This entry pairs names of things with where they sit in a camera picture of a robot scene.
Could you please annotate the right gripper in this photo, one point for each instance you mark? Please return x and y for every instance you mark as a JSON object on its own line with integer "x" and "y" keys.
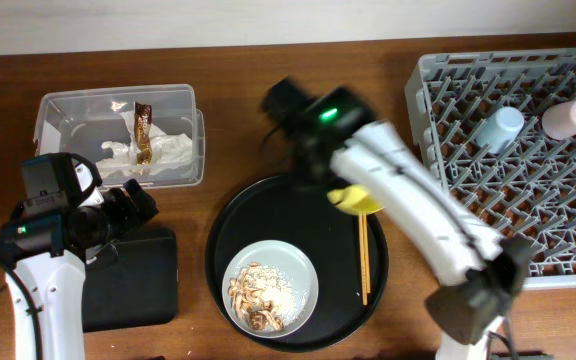
{"x": 298, "y": 170}

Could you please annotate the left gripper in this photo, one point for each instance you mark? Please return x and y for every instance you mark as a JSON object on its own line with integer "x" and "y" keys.
{"x": 131, "y": 217}

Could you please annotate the white napkin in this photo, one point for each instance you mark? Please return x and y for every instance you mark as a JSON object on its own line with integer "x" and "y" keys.
{"x": 160, "y": 149}
{"x": 113, "y": 157}

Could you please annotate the yellow bowl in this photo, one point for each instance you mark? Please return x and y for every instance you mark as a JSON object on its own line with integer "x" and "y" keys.
{"x": 353, "y": 200}

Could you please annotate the brown snack wrapper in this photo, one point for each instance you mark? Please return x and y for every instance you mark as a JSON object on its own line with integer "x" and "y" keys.
{"x": 142, "y": 124}

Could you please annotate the blue cup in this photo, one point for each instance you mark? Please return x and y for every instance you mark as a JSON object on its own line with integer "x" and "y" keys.
{"x": 500, "y": 129}

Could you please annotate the pink cup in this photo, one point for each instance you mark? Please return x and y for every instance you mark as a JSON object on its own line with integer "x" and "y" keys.
{"x": 559, "y": 121}

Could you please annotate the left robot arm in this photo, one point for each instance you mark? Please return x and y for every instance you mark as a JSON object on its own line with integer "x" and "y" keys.
{"x": 44, "y": 247}

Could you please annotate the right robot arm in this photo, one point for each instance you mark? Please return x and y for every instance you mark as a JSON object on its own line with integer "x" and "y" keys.
{"x": 338, "y": 138}

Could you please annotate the clear plastic waste bin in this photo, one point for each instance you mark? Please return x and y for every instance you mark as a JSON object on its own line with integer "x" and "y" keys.
{"x": 90, "y": 122}

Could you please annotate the grey dishwasher rack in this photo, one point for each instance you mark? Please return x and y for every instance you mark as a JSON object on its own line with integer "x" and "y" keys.
{"x": 530, "y": 187}

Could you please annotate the round black serving tray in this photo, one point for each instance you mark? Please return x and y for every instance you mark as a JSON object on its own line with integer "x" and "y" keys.
{"x": 274, "y": 209}

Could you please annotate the left wooden chopstick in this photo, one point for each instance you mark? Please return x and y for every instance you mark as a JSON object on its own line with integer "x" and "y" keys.
{"x": 363, "y": 268}

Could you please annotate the wooden chopstick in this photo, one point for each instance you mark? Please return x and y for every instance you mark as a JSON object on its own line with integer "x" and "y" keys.
{"x": 363, "y": 268}
{"x": 367, "y": 255}

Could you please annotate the right wooden chopstick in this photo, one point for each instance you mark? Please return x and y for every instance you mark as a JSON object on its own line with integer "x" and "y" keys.
{"x": 367, "y": 255}

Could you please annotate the black rectangular tray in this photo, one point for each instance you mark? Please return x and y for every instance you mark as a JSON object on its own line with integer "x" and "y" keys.
{"x": 132, "y": 283}

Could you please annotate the grey plate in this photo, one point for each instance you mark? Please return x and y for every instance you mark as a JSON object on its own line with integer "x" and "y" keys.
{"x": 297, "y": 267}

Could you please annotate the food leftovers on plate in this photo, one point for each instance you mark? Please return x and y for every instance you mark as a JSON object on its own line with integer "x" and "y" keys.
{"x": 263, "y": 297}

